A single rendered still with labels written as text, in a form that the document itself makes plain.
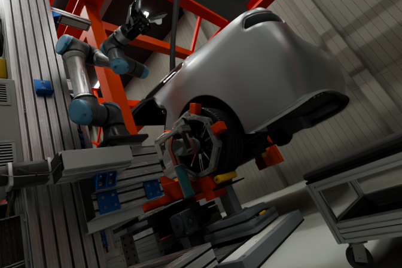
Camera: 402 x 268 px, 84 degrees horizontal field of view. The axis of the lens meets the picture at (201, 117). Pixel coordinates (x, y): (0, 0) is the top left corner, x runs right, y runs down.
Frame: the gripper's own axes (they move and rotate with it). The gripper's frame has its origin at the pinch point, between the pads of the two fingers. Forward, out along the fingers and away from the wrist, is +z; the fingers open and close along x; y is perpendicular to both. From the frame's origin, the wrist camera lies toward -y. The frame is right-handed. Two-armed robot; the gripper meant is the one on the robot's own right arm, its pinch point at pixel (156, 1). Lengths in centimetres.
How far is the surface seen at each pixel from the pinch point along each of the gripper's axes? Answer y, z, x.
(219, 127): 28, -26, -88
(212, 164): 48, -45, -96
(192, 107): 1, -41, -89
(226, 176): 59, -43, -107
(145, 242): 81, -132, -101
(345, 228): 106, 19, -36
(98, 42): -119, -108, -62
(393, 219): 106, 32, -30
